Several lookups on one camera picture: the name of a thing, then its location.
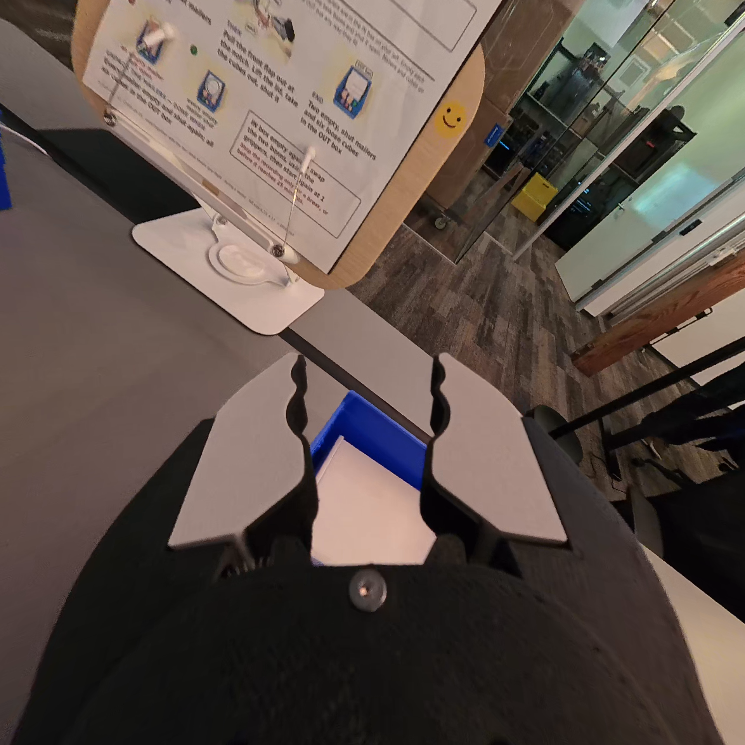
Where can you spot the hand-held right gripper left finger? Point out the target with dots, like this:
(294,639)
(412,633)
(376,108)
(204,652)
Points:
(244,465)

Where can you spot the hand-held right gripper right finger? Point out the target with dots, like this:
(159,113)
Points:
(494,465)

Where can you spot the blue plastic bin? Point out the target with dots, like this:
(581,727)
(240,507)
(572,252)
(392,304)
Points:
(378,425)
(4,174)

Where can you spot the white cardboard box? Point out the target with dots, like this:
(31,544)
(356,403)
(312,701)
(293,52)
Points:
(372,506)

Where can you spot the black metal pole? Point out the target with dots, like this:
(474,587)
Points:
(640,391)

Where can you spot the wooden beam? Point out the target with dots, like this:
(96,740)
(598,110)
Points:
(652,326)

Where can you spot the yellow bin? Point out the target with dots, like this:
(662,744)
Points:
(534,198)

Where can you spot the wooden sign board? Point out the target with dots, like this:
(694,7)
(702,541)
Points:
(419,192)

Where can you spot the black cabinet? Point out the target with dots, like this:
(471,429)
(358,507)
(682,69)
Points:
(634,174)

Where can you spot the small blue sign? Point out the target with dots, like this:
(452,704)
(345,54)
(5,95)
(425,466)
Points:
(493,135)

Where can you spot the yellow smiley sticker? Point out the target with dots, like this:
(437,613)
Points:
(450,120)

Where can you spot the brown wheeled crate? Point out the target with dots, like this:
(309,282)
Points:
(506,87)

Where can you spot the printed instruction sheet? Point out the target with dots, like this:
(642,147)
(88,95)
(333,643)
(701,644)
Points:
(326,70)

